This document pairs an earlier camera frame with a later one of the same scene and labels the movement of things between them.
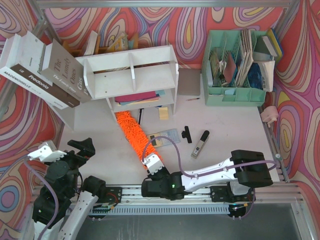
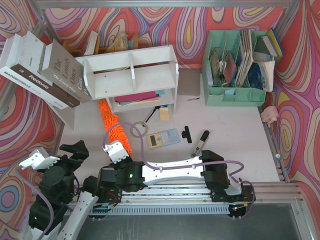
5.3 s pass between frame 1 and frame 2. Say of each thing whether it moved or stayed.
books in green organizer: stayed
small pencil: stayed
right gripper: moved
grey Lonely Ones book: stayed
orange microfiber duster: moved
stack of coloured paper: stayed
